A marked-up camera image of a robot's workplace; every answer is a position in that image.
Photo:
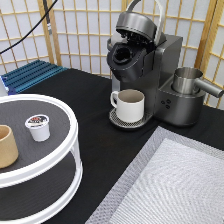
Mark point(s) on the stainless steel milk frother jug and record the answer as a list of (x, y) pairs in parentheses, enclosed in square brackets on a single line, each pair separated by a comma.
[(188, 80)]

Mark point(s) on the white coffee pod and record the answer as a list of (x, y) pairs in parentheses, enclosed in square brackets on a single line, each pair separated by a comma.
[(38, 126)]

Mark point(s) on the white ceramic coffee mug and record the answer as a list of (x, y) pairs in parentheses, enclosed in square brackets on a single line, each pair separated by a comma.
[(128, 104)]

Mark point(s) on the grey pod coffee machine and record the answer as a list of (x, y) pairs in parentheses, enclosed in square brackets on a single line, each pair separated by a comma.
[(142, 57)]

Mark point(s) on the tan beige cup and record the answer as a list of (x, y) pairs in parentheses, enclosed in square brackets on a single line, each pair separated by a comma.
[(8, 147)]

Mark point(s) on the grey woven placemat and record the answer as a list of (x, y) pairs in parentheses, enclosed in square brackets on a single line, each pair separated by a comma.
[(172, 180)]

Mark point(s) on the white two-tier round shelf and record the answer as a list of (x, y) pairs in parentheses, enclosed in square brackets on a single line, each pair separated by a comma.
[(47, 174)]

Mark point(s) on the blue ribbed metal block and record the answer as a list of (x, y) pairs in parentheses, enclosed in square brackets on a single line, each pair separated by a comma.
[(29, 75)]

